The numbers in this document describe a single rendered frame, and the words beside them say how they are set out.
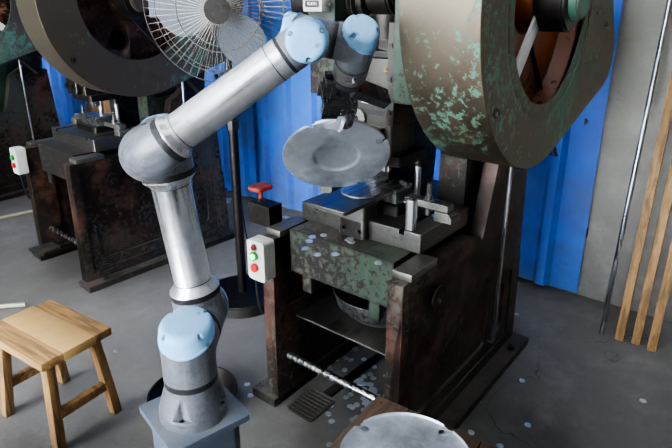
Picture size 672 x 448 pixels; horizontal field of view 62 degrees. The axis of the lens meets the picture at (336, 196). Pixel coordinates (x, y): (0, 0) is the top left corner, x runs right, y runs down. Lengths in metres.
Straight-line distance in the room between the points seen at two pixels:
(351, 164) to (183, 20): 1.02
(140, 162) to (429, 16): 0.62
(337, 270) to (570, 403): 0.99
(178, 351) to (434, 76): 0.77
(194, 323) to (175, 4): 1.33
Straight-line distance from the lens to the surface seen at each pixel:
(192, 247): 1.29
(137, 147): 1.10
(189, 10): 2.30
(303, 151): 1.49
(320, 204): 1.58
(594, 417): 2.20
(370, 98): 1.29
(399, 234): 1.62
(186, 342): 1.22
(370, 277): 1.62
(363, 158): 1.52
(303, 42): 1.00
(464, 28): 1.13
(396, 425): 1.41
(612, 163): 2.71
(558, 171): 2.72
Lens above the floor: 1.32
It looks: 19 degrees down
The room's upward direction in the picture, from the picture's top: straight up
